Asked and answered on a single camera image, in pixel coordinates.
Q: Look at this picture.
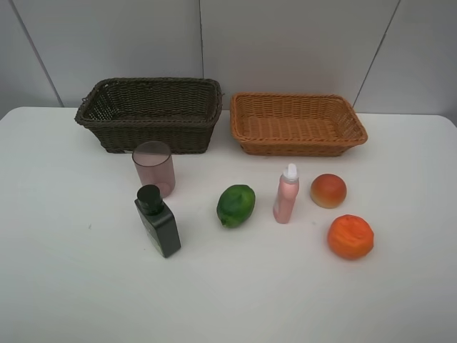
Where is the green lime fruit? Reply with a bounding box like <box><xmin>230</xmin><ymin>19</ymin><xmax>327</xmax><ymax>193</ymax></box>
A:
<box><xmin>216</xmin><ymin>184</ymin><xmax>256</xmax><ymax>229</ymax></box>

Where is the pink bottle white cap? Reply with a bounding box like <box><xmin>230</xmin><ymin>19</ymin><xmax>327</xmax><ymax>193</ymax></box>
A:
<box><xmin>273</xmin><ymin>163</ymin><xmax>299</xmax><ymax>224</ymax></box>

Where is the translucent pink plastic cup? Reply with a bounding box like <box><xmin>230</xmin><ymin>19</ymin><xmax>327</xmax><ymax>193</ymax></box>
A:
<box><xmin>132</xmin><ymin>141</ymin><xmax>176</xmax><ymax>197</ymax></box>

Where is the dark green square bottle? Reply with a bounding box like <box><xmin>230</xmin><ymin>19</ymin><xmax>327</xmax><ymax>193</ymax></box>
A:
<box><xmin>135</xmin><ymin>184</ymin><xmax>181</xmax><ymax>258</ymax></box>

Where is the red yellow peach fruit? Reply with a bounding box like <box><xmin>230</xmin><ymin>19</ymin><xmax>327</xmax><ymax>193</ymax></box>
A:
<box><xmin>310</xmin><ymin>174</ymin><xmax>347</xmax><ymax>209</ymax></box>

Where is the orange tangerine fruit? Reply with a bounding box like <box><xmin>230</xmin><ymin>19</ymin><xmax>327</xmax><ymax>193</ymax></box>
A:
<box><xmin>327</xmin><ymin>214</ymin><xmax>374</xmax><ymax>260</ymax></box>

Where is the orange wicker basket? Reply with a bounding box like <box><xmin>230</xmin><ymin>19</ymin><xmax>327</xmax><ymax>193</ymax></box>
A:
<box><xmin>230</xmin><ymin>92</ymin><xmax>368</xmax><ymax>157</ymax></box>

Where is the dark brown wicker basket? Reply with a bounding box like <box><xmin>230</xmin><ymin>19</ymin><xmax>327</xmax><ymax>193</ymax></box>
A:
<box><xmin>75</xmin><ymin>77</ymin><xmax>223</xmax><ymax>154</ymax></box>

